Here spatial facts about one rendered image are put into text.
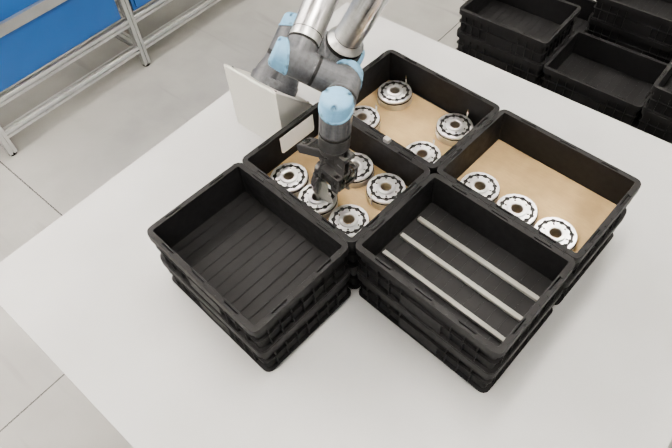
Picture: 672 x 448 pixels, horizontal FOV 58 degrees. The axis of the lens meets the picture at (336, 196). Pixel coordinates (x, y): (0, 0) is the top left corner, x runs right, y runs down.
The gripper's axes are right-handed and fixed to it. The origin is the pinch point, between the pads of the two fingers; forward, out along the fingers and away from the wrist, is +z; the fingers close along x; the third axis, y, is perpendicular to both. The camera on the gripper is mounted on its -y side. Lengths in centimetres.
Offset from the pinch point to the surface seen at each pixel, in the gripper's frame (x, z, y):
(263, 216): -15.4, 3.8, -7.5
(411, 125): 35.3, 0.5, -0.5
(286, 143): 2.8, -2.1, -18.3
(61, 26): 10, 54, -183
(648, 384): 18, 7, 86
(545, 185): 41, -3, 40
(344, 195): 3.7, 1.8, 3.3
